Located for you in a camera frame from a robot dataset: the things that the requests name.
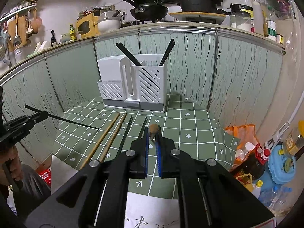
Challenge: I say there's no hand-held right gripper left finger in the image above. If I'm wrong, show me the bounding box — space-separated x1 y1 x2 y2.
25 133 150 228

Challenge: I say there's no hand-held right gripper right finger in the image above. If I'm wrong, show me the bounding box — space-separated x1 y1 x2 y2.
154 126 275 228

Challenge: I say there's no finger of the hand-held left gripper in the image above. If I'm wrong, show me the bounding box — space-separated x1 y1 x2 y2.
3 110 49 130

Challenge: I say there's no wooden chopstick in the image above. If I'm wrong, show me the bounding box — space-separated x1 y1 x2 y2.
79 113 121 170
98 113 127 163
148 123 160 145

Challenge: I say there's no white plastic utensil holder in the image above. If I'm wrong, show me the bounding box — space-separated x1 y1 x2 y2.
97 55 169 112

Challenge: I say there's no person's left hand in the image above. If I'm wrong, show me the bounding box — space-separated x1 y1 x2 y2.
0 145 25 188

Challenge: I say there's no green checkered tablecloth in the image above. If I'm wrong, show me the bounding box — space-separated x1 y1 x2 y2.
51 89 234 228

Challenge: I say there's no red plastic packet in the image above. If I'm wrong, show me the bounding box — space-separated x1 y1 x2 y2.
38 169 51 188

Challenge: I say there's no person's grey clothing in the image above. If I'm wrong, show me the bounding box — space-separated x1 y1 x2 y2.
12 165 51 219

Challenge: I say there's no perforated metal cylinder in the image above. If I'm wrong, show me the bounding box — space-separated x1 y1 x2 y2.
14 46 25 63

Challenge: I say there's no white paper packet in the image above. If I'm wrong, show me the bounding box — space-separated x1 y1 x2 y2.
27 40 48 55

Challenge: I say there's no metal ladle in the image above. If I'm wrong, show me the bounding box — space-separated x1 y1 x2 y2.
13 14 21 47

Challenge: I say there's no orange plastic bag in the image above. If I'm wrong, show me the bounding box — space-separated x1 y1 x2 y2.
224 124 260 169

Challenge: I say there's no wooden cutting board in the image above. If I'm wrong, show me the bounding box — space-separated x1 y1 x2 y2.
7 15 28 51

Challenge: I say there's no white ladle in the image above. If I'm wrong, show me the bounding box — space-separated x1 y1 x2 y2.
25 11 34 34

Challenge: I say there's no pink spoon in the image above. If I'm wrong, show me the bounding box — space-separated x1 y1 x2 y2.
31 8 43 35

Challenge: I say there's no red cap bottle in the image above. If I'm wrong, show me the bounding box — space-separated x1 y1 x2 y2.
235 145 271 181

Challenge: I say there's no white bottle yellow cap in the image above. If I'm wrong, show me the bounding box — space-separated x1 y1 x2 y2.
248 180 264 197

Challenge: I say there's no white bowl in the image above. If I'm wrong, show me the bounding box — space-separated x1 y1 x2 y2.
97 11 122 34

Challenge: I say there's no metal clip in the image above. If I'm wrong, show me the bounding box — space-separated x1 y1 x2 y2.
265 123 292 149

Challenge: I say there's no clear water bottle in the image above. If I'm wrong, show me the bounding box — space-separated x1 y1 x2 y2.
258 185 292 209

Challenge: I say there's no blue plastic container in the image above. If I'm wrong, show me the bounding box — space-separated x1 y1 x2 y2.
267 144 301 184

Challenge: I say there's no yellow lid jar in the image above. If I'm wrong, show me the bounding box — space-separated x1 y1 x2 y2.
283 121 304 157

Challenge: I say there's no black wok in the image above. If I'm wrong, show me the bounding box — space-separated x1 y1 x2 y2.
119 0 169 21

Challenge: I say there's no white pipe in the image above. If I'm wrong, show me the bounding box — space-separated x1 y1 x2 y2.
288 100 304 125

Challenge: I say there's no round wooden board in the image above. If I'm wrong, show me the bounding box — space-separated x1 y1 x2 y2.
168 11 227 25

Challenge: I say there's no black cast iron pot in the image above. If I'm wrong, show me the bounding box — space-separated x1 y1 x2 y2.
178 0 224 13

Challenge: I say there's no glass jar black lid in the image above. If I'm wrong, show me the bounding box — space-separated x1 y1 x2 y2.
230 4 253 32

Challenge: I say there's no white squeeze bottle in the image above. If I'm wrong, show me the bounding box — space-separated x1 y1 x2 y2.
252 1 264 36

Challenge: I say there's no green label bottle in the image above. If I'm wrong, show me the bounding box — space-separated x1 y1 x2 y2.
267 13 277 41

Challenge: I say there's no clear plastic bag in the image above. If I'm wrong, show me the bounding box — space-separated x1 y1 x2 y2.
247 0 297 21

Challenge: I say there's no wall rack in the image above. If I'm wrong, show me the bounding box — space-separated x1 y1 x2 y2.
0 3 37 23

